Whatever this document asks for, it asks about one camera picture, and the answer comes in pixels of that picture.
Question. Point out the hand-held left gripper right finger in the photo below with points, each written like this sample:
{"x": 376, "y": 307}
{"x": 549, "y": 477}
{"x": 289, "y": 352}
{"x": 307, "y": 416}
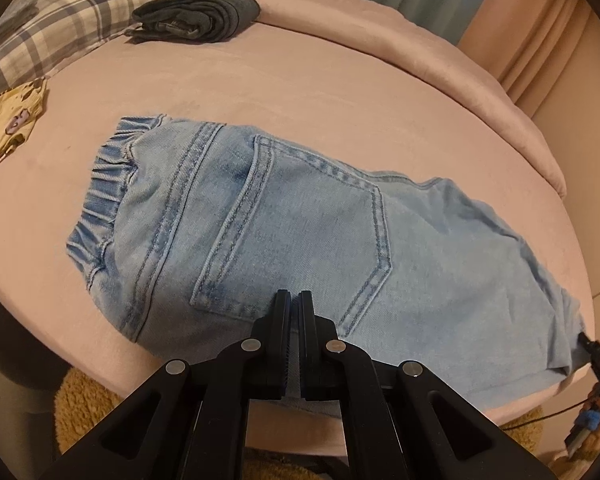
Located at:
{"x": 306, "y": 320}

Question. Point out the brown fuzzy rug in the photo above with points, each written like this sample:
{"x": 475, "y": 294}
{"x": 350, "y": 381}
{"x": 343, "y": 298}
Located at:
{"x": 90, "y": 410}

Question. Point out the pink duvet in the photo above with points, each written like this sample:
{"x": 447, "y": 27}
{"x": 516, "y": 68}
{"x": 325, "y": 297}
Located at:
{"x": 430, "y": 45}

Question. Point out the yellow printed cloth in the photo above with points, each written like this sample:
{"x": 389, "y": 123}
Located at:
{"x": 10, "y": 125}

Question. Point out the pink bed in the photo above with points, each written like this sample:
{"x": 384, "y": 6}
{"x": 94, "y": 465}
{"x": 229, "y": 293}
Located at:
{"x": 330, "y": 85}

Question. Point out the pink curtain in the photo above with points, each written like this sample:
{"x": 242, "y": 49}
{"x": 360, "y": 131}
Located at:
{"x": 545, "y": 45}

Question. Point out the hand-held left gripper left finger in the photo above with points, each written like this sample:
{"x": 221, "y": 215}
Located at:
{"x": 282, "y": 320}

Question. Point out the light blue denim pants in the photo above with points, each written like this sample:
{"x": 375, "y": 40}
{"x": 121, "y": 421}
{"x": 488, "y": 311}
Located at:
{"x": 290, "y": 220}

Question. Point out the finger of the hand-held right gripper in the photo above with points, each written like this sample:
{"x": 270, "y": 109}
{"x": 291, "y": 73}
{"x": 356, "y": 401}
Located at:
{"x": 586, "y": 422}
{"x": 599, "y": 355}

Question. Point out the plaid pillow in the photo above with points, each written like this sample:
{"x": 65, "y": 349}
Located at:
{"x": 55, "y": 30}

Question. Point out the folded dark grey jeans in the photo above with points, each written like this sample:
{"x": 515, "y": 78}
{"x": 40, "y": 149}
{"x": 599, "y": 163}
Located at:
{"x": 200, "y": 16}

